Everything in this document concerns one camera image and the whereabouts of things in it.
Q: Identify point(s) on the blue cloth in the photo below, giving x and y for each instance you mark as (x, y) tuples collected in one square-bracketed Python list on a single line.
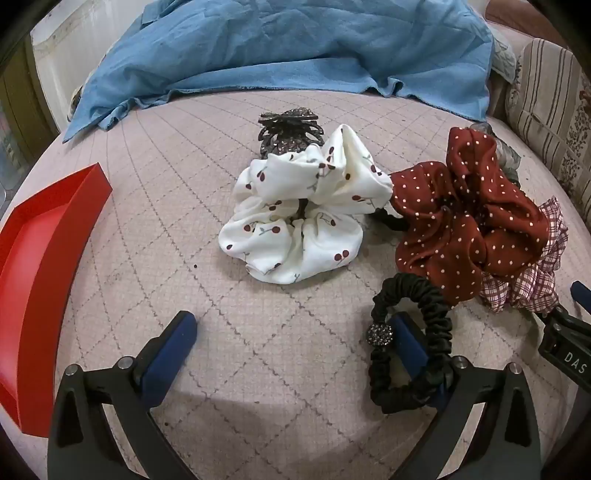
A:
[(277, 41)]

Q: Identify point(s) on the striped cushion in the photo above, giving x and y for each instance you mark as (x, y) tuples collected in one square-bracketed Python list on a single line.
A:
[(549, 101)]

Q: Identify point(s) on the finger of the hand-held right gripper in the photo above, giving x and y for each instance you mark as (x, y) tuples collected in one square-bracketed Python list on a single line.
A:
[(568, 346), (581, 291)]

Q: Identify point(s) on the grey sheer scrunchie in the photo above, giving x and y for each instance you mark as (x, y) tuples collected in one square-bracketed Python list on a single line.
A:
[(508, 159)]

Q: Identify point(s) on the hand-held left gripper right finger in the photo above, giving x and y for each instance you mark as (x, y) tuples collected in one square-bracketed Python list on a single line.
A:
[(408, 341)]

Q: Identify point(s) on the dark rhinestone hair claw clip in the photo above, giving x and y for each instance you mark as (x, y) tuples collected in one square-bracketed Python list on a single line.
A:
[(286, 131)]

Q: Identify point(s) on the dark red polka dot scrunchie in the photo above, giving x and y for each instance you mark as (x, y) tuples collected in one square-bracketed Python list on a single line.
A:
[(461, 221)]

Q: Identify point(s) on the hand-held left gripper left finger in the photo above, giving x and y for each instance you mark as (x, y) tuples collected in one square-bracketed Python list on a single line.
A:
[(171, 350)]

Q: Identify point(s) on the grey patterned cloth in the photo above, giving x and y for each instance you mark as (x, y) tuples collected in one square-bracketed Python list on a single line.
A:
[(503, 60)]

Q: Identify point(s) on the pink pillow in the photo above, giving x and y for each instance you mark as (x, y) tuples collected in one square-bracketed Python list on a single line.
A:
[(512, 32)]

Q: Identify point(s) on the red tray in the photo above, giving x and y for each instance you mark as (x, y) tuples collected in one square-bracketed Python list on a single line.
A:
[(32, 277)]

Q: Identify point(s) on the white cherry print scrunchie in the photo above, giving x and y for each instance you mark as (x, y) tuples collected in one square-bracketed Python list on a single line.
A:
[(323, 240)]

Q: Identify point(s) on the red plaid scrunchie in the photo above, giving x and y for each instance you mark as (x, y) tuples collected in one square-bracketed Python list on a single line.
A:
[(535, 281)]

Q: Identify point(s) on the pink quilted bed cover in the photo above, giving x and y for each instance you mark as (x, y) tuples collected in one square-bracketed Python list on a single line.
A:
[(184, 221)]

